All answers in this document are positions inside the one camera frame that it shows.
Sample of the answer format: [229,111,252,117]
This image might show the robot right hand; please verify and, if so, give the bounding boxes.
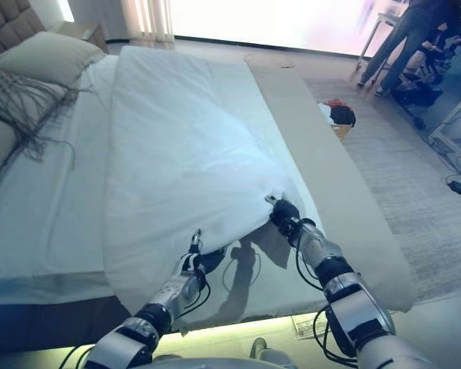
[264,194,301,235]

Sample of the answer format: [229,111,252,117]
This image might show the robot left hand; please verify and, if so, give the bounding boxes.
[175,228,226,276]

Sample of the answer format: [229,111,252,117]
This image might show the white duvet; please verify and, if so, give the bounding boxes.
[99,45,326,308]

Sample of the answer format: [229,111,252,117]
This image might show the beige bed runner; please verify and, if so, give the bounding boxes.
[242,52,418,314]

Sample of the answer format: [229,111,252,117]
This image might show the cardboard box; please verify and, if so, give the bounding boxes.
[328,121,357,144]

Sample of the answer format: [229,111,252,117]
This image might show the white garment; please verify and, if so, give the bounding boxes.
[317,101,335,126]

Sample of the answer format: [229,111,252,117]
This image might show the dark robot right foot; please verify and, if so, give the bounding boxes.
[251,337,269,357]

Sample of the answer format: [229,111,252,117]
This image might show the grey striped rug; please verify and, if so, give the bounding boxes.
[291,76,461,341]

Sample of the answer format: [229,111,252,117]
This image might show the black garment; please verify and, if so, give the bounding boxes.
[330,105,357,128]

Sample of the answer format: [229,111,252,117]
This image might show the black wheeled equipment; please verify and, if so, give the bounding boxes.
[390,22,461,130]

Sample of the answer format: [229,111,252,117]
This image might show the person in dark clothes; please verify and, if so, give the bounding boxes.
[356,0,461,97]

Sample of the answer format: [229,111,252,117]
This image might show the beige curtain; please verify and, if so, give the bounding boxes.
[118,0,176,44]

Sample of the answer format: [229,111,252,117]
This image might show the brown wooden nightstand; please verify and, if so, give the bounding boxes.
[59,21,111,53]

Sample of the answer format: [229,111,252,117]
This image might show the grey fringed throw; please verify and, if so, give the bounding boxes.
[0,63,97,174]

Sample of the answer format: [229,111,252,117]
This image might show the brown tufted headboard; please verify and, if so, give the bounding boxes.
[0,0,47,61]

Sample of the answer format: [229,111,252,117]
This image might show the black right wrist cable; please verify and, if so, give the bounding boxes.
[294,245,333,369]

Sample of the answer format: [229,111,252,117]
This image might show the dark brown bed frame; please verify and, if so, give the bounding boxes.
[0,295,177,347]

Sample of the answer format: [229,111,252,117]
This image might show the white aluminium frame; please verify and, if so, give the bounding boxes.
[426,76,461,174]

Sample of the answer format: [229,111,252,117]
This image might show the white metal table frame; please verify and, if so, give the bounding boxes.
[353,11,406,74]

